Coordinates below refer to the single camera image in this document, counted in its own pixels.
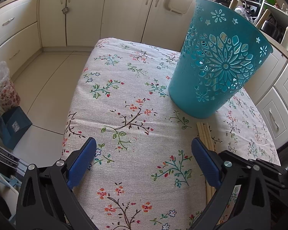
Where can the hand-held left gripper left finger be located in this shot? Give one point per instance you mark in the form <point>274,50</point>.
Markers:
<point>82,163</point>

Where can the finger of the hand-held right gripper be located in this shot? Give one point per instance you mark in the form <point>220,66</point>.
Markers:
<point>244,157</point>
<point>276,182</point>

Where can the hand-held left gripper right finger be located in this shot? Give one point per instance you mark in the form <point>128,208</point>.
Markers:
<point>206,163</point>

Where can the row of wooden chopsticks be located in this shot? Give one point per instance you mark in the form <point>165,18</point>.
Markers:
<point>202,131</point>

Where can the blue perforated plastic basket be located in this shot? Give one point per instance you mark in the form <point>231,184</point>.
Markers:
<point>201,105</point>

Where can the cream drawer unit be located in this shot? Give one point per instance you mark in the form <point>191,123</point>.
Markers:
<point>273,115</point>

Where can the blue cardboard box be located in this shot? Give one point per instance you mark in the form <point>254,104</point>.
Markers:
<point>14,124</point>

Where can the floral tablecloth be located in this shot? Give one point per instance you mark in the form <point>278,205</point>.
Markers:
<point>134,88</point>

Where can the clear plastic bag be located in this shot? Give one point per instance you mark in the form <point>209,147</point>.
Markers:
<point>2,88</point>

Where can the cream base cabinets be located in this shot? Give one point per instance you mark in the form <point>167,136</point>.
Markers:
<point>86,12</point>

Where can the cream hanging bin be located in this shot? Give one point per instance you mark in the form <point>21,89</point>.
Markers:
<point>180,2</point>

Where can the sliding door frame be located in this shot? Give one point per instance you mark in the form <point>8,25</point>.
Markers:
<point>4,155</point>

